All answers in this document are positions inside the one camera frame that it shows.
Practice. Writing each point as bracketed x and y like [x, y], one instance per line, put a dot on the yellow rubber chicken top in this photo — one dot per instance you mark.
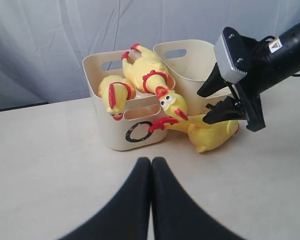
[115, 91]

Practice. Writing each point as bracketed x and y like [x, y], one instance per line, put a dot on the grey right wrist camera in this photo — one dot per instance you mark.
[232, 56]

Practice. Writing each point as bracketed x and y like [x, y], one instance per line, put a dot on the blue backdrop curtain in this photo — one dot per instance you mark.
[43, 42]

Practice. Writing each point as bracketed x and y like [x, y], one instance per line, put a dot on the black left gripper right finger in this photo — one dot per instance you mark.
[175, 215]

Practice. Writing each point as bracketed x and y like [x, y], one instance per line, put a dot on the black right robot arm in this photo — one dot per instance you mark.
[291, 51]

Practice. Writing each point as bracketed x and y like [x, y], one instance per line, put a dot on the yellow rubber chicken front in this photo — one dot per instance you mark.
[149, 75]

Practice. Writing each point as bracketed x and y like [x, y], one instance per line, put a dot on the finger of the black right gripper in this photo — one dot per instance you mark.
[224, 110]
[213, 84]

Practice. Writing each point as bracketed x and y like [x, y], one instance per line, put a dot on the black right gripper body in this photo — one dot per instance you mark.
[263, 66]

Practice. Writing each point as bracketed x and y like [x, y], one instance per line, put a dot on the yellow rubber chicken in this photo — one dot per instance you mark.
[149, 75]
[115, 91]

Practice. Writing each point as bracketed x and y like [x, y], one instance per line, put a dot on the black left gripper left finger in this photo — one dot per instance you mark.
[126, 215]

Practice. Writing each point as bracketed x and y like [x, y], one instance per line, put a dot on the cream bin marked O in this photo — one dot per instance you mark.
[139, 113]

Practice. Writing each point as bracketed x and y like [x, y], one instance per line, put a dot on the cream bin marked X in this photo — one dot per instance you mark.
[190, 62]

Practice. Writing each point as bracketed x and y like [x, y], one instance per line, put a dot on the broken chicken body piece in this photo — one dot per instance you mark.
[205, 137]

